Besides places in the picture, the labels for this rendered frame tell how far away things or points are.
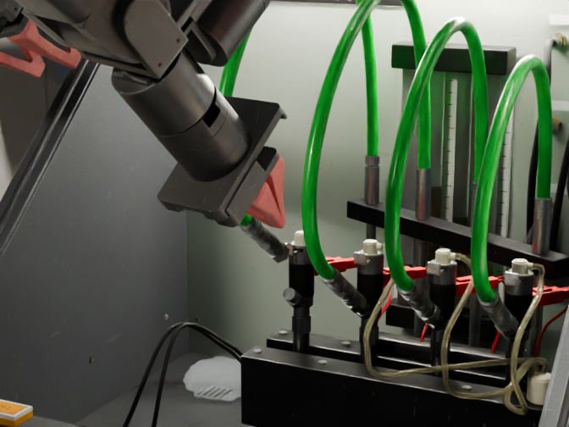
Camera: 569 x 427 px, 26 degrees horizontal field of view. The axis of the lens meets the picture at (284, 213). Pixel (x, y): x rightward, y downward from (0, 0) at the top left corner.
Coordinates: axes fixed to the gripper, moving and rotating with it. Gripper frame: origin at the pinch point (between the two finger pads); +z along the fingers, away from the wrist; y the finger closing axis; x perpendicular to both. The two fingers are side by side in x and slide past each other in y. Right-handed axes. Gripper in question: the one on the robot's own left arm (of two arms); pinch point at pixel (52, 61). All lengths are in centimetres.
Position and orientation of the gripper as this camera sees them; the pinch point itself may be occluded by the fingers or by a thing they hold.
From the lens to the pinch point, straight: 114.6
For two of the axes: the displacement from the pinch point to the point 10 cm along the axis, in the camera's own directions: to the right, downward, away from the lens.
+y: -7.7, 0.8, 6.3
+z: 5.6, 5.7, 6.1
